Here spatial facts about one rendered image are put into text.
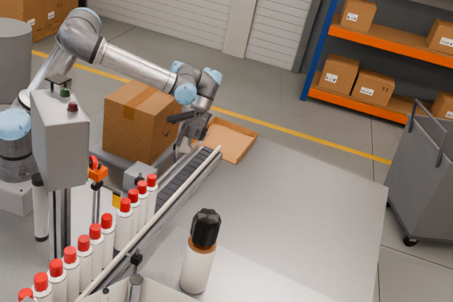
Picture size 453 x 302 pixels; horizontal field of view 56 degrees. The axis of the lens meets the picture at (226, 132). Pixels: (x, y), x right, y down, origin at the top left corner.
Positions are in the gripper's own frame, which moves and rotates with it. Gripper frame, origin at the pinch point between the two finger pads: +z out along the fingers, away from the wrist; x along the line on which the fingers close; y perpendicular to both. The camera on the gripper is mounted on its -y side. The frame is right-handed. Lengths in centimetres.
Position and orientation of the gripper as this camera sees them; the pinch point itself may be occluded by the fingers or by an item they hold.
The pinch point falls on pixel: (176, 154)
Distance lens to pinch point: 164.7
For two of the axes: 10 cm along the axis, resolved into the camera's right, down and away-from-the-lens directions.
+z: -3.6, 9.3, 0.3
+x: 2.4, 0.6, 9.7
